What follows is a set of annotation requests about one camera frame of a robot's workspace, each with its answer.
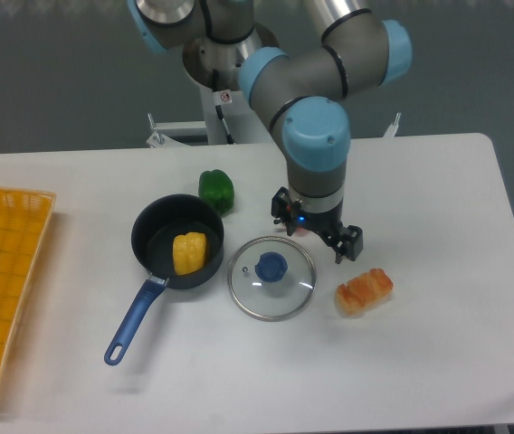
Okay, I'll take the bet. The dark pot blue handle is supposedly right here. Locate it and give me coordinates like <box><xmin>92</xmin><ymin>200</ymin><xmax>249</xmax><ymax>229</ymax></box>
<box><xmin>104</xmin><ymin>194</ymin><xmax>224</xmax><ymax>365</ymax></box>

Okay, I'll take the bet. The green toy bell pepper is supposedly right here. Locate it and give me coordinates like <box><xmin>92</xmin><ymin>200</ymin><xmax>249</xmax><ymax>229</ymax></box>
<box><xmin>197</xmin><ymin>169</ymin><xmax>234</xmax><ymax>215</ymax></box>

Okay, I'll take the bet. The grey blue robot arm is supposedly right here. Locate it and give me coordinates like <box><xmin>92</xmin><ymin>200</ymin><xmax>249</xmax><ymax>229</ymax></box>
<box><xmin>128</xmin><ymin>1</ymin><xmax>413</xmax><ymax>260</ymax></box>

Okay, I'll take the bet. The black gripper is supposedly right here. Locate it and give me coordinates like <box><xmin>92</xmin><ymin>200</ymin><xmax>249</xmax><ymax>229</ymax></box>
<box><xmin>271</xmin><ymin>187</ymin><xmax>364</xmax><ymax>264</ymax></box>

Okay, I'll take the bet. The orange toy shrimp sushi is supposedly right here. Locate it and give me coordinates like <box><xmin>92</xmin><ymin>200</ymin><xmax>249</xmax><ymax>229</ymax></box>
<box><xmin>335</xmin><ymin>269</ymin><xmax>394</xmax><ymax>316</ymax></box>

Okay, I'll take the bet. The yellow toy corn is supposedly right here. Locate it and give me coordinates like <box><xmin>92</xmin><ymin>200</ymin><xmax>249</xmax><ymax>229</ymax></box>
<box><xmin>172</xmin><ymin>231</ymin><xmax>209</xmax><ymax>276</ymax></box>

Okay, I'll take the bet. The glass pot lid blue knob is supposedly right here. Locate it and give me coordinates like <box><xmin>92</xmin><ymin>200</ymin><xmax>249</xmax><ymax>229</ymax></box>
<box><xmin>227</xmin><ymin>236</ymin><xmax>317</xmax><ymax>322</ymax></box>

